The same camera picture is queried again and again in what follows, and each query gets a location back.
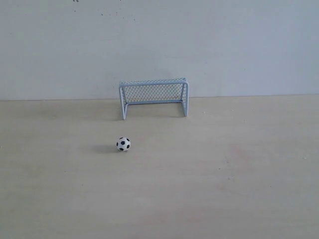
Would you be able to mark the black and white soccer ball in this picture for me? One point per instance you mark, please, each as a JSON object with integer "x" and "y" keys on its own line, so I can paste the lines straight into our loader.
{"x": 123, "y": 144}

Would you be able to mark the small white soccer goal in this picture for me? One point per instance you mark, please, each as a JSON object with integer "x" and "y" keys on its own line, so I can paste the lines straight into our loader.
{"x": 164, "y": 91}

